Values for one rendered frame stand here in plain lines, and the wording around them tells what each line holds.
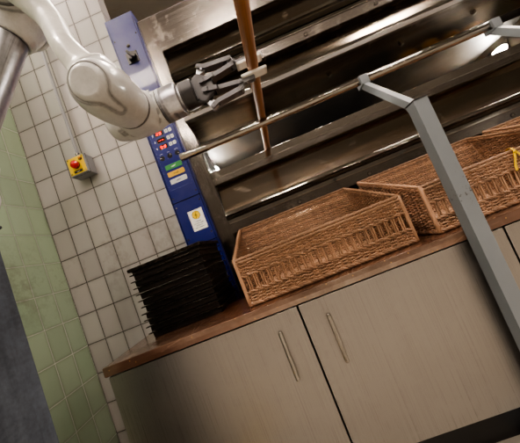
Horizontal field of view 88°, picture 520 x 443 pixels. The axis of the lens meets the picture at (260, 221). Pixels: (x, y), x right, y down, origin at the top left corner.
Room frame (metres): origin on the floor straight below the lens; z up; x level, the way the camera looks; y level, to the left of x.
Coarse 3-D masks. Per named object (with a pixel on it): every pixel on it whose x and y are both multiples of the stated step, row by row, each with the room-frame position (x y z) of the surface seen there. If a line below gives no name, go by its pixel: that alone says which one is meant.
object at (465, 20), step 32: (480, 0) 1.16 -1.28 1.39; (512, 0) 1.23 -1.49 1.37; (384, 32) 1.14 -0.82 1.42; (416, 32) 1.19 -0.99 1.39; (448, 32) 1.27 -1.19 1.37; (320, 64) 1.17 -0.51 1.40; (352, 64) 1.24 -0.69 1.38; (384, 64) 1.32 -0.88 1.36; (288, 96) 1.29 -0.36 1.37; (192, 128) 1.26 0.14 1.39; (224, 128) 1.34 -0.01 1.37
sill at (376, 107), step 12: (516, 48) 1.25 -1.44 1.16; (480, 60) 1.26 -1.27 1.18; (492, 60) 1.26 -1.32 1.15; (456, 72) 1.27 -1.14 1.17; (468, 72) 1.27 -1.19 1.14; (432, 84) 1.28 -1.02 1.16; (408, 96) 1.28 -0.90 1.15; (372, 108) 1.29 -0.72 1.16; (384, 108) 1.29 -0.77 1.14; (336, 120) 1.30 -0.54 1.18; (348, 120) 1.30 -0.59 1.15; (312, 132) 1.31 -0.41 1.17; (324, 132) 1.31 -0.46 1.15; (288, 144) 1.32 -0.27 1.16; (252, 156) 1.33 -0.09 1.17; (264, 156) 1.33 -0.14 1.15; (228, 168) 1.34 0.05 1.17; (240, 168) 1.33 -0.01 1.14
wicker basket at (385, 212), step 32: (352, 192) 1.17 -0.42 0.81; (384, 192) 0.90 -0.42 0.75; (256, 224) 1.29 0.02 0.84; (288, 224) 1.28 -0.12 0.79; (320, 224) 1.25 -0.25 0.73; (352, 224) 0.83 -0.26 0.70; (384, 224) 0.83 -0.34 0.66; (256, 256) 0.83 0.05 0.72; (288, 256) 0.83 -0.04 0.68; (320, 256) 0.83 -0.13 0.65; (352, 256) 0.83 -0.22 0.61; (256, 288) 0.84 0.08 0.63; (288, 288) 0.84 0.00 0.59
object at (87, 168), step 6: (84, 156) 1.31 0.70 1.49; (90, 156) 1.36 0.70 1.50; (66, 162) 1.31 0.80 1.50; (78, 162) 1.30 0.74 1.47; (84, 162) 1.30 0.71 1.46; (90, 162) 1.34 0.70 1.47; (72, 168) 1.31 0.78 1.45; (78, 168) 1.30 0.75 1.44; (84, 168) 1.30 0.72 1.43; (90, 168) 1.33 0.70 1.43; (72, 174) 1.30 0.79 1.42; (78, 174) 1.31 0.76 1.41; (84, 174) 1.33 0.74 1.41; (90, 174) 1.35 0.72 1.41
